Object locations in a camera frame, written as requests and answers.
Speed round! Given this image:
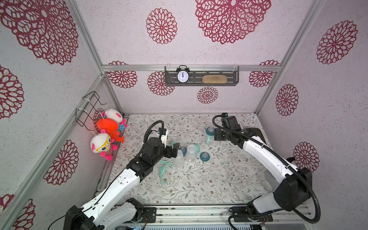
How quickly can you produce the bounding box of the grey wall shelf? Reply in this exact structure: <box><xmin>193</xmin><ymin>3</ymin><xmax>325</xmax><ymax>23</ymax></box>
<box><xmin>164</xmin><ymin>66</ymin><xmax>239</xmax><ymax>87</ymax></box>

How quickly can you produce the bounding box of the teal nipple collar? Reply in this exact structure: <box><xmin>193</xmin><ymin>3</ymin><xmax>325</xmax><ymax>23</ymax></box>
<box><xmin>180</xmin><ymin>146</ymin><xmax>187</xmax><ymax>156</ymax></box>
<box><xmin>200</xmin><ymin>152</ymin><xmax>210</xmax><ymax>162</ymax></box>

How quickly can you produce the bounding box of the white plush blue polka-dot outfit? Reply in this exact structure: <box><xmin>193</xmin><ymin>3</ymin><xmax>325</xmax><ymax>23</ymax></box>
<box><xmin>102</xmin><ymin>109</ymin><xmax>127</xmax><ymax>131</ymax></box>

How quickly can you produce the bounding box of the white plush red striped outfit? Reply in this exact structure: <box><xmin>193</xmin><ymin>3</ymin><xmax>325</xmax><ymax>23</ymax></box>
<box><xmin>90</xmin><ymin>129</ymin><xmax>118</xmax><ymax>161</ymax></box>

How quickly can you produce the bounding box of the black wire basket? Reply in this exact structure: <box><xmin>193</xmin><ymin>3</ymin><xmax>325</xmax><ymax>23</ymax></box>
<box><xmin>75</xmin><ymin>91</ymin><xmax>106</xmax><ymax>132</ymax></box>

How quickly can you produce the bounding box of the orange plush toy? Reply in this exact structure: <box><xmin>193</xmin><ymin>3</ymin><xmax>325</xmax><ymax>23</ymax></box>
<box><xmin>96</xmin><ymin>118</ymin><xmax>124</xmax><ymax>143</ymax></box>

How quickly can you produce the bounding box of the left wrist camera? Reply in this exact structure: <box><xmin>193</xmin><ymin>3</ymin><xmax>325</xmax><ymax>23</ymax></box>
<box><xmin>158</xmin><ymin>127</ymin><xmax>168</xmax><ymax>146</ymax></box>

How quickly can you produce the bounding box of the black alarm clock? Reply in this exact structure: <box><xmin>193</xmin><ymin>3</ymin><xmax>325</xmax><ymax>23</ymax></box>
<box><xmin>176</xmin><ymin>65</ymin><xmax>190</xmax><ymax>83</ymax></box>

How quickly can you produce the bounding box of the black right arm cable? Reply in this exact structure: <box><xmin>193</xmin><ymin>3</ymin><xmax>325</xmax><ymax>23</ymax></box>
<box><xmin>212</xmin><ymin>114</ymin><xmax>321</xmax><ymax>224</ymax></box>

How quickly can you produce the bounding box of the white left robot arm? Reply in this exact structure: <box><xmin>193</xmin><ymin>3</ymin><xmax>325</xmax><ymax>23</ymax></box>
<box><xmin>63</xmin><ymin>137</ymin><xmax>180</xmax><ymax>230</ymax></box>

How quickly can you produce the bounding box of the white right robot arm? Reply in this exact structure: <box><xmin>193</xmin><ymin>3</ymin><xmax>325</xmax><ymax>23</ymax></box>
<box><xmin>202</xmin><ymin>113</ymin><xmax>321</xmax><ymax>218</ymax></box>

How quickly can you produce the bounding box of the wooden brush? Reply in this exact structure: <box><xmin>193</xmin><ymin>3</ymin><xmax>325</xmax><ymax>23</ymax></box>
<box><xmin>202</xmin><ymin>75</ymin><xmax>228</xmax><ymax>84</ymax></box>

